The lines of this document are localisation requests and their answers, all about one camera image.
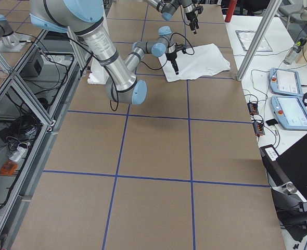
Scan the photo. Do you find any white central pedestal column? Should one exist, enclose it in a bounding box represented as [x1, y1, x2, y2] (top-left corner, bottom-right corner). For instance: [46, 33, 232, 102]
[87, 58, 109, 85]

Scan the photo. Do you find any aluminium frame post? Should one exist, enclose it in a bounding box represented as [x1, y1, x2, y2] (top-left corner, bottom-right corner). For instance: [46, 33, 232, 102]
[236, 0, 282, 81]

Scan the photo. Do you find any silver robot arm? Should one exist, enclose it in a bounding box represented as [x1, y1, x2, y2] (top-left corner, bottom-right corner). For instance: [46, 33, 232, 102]
[30, 0, 183, 105]
[145, 0, 203, 34]

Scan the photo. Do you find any blue teach pendant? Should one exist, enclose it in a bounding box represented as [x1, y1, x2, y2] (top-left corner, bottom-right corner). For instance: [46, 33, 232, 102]
[271, 96, 307, 131]
[268, 68, 303, 97]

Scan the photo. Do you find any black laptop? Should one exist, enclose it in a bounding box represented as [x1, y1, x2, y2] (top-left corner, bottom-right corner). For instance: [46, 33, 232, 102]
[276, 134, 307, 200]

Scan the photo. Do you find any clear water bottle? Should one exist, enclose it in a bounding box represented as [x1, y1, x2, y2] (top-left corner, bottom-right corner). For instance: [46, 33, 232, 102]
[283, 37, 307, 65]

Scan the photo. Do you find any lower blue teach pendant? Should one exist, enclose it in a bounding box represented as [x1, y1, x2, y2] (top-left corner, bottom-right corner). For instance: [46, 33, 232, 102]
[271, 96, 307, 131]

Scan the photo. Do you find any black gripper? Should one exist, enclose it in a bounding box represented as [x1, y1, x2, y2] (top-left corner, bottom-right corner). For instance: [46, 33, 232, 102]
[184, 8, 199, 34]
[166, 51, 179, 75]

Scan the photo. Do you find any white long-sleeve printed shirt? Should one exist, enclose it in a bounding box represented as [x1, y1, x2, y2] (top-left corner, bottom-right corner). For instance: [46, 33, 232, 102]
[159, 44, 231, 82]

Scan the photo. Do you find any red cylinder bottle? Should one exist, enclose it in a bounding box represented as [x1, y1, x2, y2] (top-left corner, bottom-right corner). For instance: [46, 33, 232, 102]
[225, 0, 237, 23]

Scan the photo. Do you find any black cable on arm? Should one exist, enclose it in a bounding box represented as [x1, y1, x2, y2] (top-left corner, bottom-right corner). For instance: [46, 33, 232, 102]
[179, 5, 190, 26]
[140, 32, 195, 70]

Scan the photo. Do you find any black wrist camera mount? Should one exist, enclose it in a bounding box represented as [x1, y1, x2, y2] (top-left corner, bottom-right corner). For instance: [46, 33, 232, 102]
[175, 43, 187, 54]

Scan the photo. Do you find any packaged shirt in plastic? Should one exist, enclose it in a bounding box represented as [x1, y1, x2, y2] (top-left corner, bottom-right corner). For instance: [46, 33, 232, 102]
[235, 29, 273, 53]

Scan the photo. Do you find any black box with label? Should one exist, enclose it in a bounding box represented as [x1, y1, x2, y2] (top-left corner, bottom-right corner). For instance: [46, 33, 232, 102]
[259, 144, 292, 186]

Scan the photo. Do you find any upper blue teach pendant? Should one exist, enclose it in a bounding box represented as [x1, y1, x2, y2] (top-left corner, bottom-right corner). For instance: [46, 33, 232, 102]
[268, 68, 303, 97]

